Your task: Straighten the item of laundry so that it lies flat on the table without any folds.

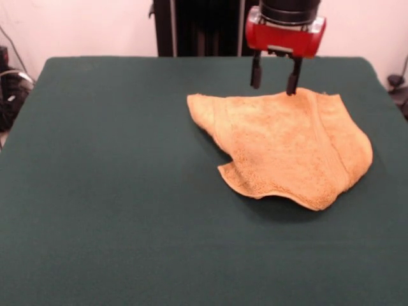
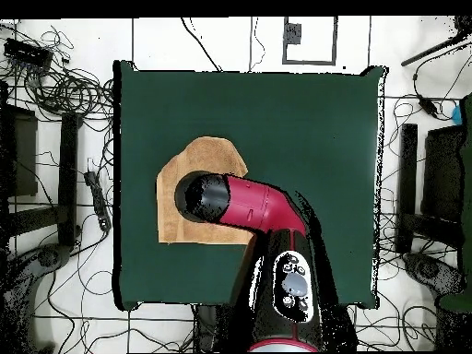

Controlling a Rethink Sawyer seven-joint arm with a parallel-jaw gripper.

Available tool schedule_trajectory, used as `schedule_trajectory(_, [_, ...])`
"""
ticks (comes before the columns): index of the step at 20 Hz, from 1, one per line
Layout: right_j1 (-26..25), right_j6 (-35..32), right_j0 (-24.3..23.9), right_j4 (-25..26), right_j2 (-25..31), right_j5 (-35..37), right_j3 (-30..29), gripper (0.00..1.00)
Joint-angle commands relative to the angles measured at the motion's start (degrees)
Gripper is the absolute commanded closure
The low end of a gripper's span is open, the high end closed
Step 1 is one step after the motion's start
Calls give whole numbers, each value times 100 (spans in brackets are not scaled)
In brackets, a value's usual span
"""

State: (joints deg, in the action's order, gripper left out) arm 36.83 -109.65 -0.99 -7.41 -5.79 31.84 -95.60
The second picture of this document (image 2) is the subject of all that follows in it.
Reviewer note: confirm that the grey pedestal leg round foot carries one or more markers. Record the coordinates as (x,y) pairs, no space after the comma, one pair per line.
(48,257)
(427,269)

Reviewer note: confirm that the black power strip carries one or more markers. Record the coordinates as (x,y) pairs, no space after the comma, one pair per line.
(99,201)

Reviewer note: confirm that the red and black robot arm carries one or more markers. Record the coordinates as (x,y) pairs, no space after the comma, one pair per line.
(265,210)

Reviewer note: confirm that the dark green table cloth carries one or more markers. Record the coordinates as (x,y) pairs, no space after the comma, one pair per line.
(332,147)

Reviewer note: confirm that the grey square frame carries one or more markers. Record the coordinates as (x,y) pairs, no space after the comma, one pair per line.
(309,62)

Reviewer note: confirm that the tan terry cloth towel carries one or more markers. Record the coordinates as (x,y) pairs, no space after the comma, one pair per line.
(206,155)

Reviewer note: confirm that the black power adapter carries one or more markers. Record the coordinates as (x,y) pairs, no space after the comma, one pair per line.
(427,106)

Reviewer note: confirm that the black electronics box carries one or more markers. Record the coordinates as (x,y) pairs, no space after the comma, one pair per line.
(27,54)

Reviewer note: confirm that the black tripod rod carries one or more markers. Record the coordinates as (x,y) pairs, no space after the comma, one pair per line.
(424,54)

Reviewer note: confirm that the black metal stand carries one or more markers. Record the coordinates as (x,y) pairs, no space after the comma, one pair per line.
(68,166)
(408,166)

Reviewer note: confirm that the small blue object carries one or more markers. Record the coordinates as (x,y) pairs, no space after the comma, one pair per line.
(457,115)

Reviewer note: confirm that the dark grey square tag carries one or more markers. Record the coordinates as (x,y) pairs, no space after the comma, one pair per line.
(293,34)

